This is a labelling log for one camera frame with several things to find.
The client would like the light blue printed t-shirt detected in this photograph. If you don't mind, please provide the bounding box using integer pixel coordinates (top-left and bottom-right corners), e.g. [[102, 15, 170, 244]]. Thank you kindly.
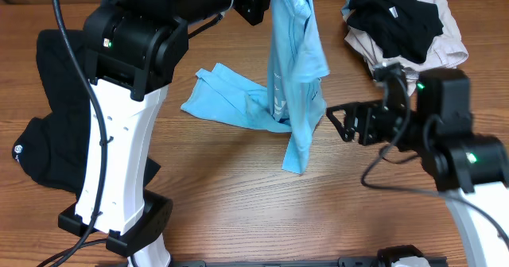
[[181, 0, 329, 174]]

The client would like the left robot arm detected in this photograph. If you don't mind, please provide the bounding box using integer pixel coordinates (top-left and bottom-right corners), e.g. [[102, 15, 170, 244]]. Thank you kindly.
[[58, 0, 270, 266]]

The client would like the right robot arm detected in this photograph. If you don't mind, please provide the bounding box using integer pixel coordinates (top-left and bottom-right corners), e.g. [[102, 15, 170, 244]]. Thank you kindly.
[[326, 63, 508, 266]]

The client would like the beige folded garment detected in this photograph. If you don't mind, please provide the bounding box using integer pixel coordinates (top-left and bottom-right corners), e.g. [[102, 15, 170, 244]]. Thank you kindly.
[[344, 0, 468, 83]]

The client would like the light blue folded garment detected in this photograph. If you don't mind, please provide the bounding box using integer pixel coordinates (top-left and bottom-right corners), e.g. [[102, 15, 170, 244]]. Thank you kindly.
[[341, 0, 352, 19]]

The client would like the black folded garment top right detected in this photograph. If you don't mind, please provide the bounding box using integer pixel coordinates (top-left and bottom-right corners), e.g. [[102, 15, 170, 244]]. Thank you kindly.
[[347, 0, 443, 64]]

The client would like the black garment on left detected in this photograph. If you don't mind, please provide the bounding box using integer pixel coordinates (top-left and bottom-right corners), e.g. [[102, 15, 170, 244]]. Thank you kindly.
[[10, 29, 162, 196]]

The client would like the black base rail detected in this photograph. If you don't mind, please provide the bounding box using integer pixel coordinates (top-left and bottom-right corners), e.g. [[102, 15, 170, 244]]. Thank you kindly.
[[170, 255, 449, 267]]

